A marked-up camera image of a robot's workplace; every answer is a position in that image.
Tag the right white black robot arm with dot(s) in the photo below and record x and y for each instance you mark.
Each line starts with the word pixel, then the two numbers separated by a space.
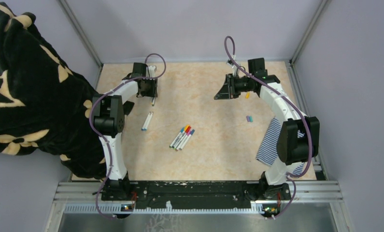
pixel 297 141

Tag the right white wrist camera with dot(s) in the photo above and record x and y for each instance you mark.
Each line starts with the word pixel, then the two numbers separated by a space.
pixel 233 65

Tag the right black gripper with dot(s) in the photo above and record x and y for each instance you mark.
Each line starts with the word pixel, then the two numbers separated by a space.
pixel 228 91

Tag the blue cap white marker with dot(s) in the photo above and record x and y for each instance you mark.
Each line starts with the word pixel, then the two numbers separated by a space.
pixel 184 141

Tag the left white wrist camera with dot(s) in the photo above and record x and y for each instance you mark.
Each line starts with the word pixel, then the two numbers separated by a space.
pixel 151 72

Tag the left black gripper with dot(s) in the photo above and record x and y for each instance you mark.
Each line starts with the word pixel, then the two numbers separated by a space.
pixel 153 93

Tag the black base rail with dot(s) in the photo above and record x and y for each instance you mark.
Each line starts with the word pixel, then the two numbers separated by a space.
pixel 198 196

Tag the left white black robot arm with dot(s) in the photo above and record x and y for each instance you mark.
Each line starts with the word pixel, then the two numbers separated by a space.
pixel 107 119

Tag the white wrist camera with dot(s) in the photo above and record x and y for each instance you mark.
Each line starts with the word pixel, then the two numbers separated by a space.
pixel 151 72
pixel 233 65

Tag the blue striped cloth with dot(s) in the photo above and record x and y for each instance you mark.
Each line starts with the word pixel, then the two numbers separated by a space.
pixel 267 153

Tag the orange cap white marker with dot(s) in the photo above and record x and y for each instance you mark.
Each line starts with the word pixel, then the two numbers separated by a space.
pixel 186 127

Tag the black floral blanket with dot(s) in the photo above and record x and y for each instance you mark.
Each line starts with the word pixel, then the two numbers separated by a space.
pixel 44 105

